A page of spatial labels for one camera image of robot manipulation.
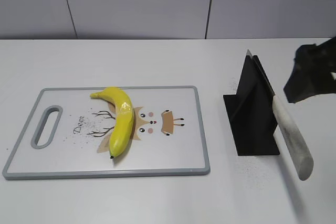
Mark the yellow plastic banana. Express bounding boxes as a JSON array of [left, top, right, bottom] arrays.
[[90, 87, 134, 159]]

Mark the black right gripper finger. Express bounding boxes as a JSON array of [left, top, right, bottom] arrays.
[[283, 64, 319, 103]]

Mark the white-handled kitchen knife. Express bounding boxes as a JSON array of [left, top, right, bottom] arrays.
[[246, 50, 314, 181]]

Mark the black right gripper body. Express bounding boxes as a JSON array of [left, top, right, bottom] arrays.
[[294, 37, 335, 95]]

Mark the black knife stand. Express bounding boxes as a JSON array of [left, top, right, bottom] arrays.
[[223, 55, 280, 156]]

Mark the white grey-rimmed cutting board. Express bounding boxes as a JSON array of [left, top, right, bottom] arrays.
[[3, 86, 210, 180]]

